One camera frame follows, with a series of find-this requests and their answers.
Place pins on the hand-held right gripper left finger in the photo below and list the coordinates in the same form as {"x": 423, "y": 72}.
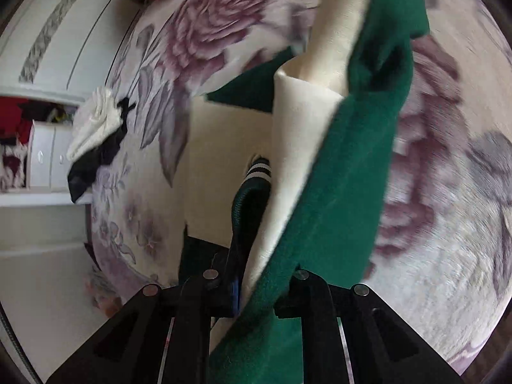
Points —
{"x": 235, "y": 290}

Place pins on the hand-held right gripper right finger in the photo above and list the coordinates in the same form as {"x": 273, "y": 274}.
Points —
{"x": 304, "y": 292}

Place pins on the green and cream varsity jacket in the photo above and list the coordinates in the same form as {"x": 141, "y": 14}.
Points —
{"x": 344, "y": 192}

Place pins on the red hanging clothes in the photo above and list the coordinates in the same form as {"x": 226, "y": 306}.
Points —
{"x": 14, "y": 118}

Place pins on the floral plush blanket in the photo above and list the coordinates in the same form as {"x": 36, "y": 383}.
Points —
{"x": 440, "y": 208}

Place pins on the black garment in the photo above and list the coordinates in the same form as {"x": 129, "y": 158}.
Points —
{"x": 92, "y": 168}

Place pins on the white knit garment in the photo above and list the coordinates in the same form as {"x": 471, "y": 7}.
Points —
{"x": 96, "y": 124}

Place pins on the white drawer unit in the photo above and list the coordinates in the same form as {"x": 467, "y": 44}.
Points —
{"x": 50, "y": 156}

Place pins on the white fluffy garment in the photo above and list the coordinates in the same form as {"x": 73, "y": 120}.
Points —
{"x": 12, "y": 166}

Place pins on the white sliding-door wardrobe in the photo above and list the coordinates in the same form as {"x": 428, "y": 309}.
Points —
{"x": 80, "y": 40}

